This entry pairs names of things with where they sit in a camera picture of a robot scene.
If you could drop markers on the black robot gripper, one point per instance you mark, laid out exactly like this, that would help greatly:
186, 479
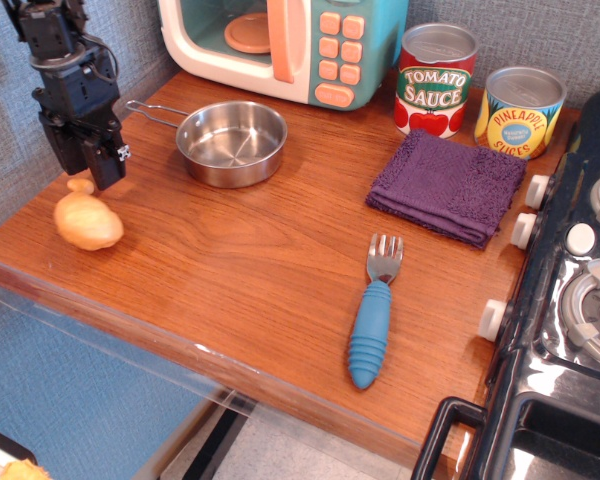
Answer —
76, 112

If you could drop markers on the orange toy chicken leg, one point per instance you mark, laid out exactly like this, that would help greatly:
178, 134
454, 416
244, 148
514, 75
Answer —
84, 220

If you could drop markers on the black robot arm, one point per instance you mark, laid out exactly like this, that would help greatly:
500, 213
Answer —
52, 29

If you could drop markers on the small steel pan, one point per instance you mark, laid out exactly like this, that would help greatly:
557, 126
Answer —
230, 144

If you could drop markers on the clear acrylic table guard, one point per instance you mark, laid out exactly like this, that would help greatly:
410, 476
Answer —
274, 330

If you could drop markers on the teal toy microwave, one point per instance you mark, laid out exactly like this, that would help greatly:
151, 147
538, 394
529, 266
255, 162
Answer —
330, 54

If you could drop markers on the orange object bottom left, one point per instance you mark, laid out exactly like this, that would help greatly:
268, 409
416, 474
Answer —
24, 470

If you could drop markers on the tomato sauce can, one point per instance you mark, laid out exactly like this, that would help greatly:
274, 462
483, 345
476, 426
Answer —
435, 72

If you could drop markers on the folded purple cloth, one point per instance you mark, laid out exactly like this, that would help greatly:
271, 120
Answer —
455, 190

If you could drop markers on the pineapple slices can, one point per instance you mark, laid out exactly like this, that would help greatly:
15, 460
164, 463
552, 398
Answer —
519, 111

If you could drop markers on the white stove knob front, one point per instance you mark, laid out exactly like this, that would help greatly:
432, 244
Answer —
491, 319

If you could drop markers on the white stove knob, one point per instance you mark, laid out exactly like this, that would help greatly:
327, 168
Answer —
522, 230
536, 191
491, 319

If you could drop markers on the white stove knob middle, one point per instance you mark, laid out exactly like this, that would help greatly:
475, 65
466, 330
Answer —
522, 230

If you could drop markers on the white stove knob rear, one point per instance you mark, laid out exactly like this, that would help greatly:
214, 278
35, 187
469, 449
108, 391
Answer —
536, 191

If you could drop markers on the black toy stove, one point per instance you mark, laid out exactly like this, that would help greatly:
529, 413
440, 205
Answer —
541, 418

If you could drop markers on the blue handled fork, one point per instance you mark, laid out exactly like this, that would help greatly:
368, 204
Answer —
369, 338

